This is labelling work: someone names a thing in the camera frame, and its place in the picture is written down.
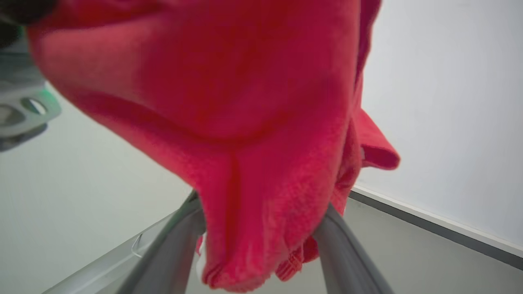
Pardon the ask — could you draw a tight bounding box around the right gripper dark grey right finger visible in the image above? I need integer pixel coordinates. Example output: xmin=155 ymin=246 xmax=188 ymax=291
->
xmin=312 ymin=203 xmax=395 ymax=294

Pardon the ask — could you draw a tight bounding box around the grey left gripper, green band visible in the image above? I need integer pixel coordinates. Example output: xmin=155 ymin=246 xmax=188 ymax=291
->
xmin=0 ymin=0 xmax=63 ymax=152

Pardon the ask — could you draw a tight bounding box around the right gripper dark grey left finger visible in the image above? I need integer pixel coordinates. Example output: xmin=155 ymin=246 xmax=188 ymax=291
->
xmin=116 ymin=190 xmax=207 ymax=294

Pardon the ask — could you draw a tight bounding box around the red knitted garment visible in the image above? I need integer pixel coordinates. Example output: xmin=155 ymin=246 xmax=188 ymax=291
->
xmin=25 ymin=0 xmax=401 ymax=293

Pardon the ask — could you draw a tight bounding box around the grey and white wall baseboard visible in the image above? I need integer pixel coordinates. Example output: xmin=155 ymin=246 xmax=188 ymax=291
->
xmin=349 ymin=185 xmax=523 ymax=271

